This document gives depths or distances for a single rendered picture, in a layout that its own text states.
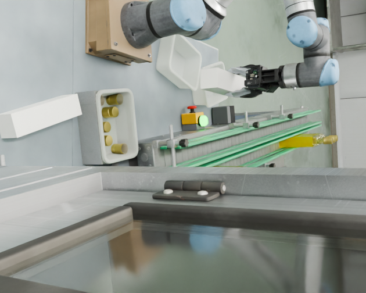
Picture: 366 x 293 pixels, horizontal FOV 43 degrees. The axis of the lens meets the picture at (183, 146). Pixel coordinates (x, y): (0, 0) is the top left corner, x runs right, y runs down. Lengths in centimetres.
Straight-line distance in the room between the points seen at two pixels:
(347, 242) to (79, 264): 16
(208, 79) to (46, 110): 50
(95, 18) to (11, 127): 47
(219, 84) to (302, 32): 33
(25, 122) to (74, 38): 36
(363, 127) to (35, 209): 703
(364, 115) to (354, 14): 147
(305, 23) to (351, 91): 611
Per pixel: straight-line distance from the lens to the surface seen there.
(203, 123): 190
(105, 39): 147
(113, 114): 148
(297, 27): 128
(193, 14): 144
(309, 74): 141
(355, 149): 743
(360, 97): 736
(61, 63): 143
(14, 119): 122
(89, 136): 143
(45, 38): 140
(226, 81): 151
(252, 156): 226
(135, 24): 149
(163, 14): 145
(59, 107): 132
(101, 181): 50
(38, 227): 38
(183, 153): 169
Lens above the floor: 176
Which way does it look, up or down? 31 degrees down
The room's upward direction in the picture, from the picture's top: 89 degrees clockwise
